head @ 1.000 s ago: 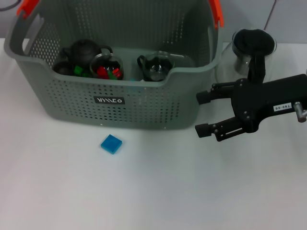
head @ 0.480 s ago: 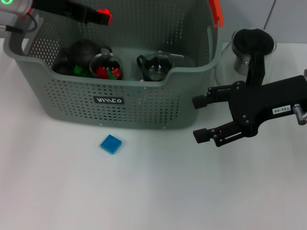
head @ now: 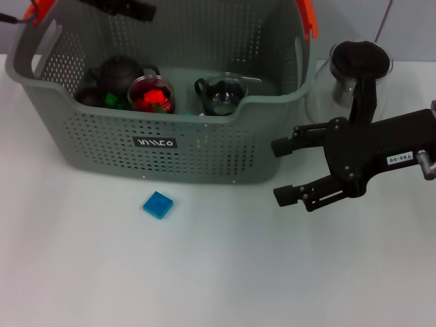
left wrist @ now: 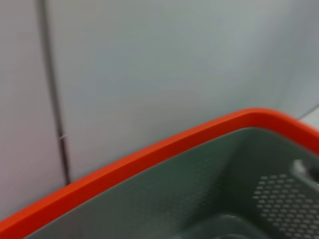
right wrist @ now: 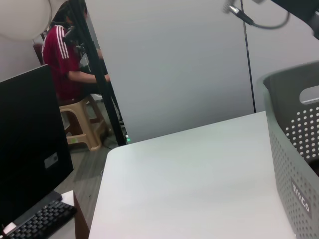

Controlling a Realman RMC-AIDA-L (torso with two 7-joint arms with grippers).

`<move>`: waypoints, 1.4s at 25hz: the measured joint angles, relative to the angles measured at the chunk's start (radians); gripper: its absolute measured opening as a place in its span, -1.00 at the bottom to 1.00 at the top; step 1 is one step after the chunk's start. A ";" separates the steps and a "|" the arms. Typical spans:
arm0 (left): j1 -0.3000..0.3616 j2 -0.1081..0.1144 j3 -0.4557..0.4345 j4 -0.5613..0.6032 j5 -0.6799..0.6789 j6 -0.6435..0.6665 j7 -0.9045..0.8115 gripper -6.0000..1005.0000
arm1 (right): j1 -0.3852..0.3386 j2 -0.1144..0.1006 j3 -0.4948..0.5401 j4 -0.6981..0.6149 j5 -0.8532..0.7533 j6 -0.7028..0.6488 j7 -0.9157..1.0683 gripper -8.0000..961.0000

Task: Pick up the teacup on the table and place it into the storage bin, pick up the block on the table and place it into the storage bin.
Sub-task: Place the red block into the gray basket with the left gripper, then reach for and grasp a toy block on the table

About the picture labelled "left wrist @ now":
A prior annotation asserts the dark blue cable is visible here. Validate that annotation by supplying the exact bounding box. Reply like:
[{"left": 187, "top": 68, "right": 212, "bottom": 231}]
[{"left": 37, "top": 0, "right": 73, "bottom": 186}]

